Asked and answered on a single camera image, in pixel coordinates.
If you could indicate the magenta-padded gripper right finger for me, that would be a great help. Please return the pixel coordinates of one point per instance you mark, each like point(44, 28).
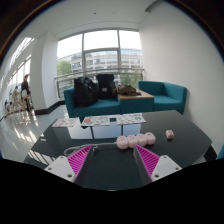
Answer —
point(149, 160)

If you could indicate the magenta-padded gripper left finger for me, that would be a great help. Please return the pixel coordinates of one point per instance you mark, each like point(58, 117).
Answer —
point(79, 160)

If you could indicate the pink charger block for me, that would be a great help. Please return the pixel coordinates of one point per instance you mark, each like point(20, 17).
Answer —
point(170, 134)

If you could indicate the teal sofa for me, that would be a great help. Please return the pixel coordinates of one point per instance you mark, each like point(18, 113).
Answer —
point(100, 107)

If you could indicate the teal wood-topped side table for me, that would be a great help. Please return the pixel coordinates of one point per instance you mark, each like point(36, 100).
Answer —
point(135, 105)

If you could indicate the black plastic bag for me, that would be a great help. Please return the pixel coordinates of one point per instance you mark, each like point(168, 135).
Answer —
point(85, 91)

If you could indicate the brown bag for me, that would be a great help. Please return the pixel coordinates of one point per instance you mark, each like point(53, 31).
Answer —
point(126, 89)

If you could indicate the black backpack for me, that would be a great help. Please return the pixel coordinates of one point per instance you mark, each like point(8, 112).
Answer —
point(106, 86)

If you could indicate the metal window railing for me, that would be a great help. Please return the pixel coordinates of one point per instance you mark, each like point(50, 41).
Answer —
point(66, 76)

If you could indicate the person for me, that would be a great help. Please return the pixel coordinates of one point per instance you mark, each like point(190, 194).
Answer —
point(15, 95)
point(25, 86)

